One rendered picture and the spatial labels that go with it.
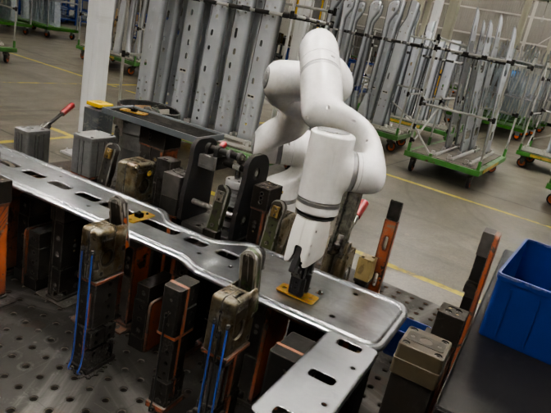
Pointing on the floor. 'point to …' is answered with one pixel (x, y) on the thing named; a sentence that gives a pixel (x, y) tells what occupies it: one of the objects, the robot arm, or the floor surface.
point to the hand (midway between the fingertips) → (299, 283)
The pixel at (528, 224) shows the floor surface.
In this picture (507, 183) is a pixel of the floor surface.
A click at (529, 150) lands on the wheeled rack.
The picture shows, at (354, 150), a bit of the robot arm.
